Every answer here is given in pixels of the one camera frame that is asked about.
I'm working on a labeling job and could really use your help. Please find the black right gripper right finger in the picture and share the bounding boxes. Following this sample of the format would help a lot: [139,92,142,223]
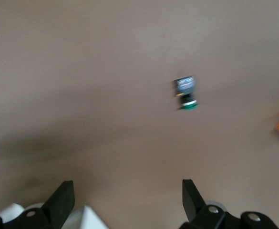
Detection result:
[179,178,279,229]

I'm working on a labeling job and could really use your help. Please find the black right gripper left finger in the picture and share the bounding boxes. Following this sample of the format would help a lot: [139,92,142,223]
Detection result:
[0,180,74,229]

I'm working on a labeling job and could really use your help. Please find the white drawer cabinet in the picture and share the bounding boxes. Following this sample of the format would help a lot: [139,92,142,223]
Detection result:
[0,202,109,229]

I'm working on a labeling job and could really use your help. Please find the green push button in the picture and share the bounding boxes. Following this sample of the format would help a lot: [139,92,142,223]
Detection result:
[171,75,200,112]

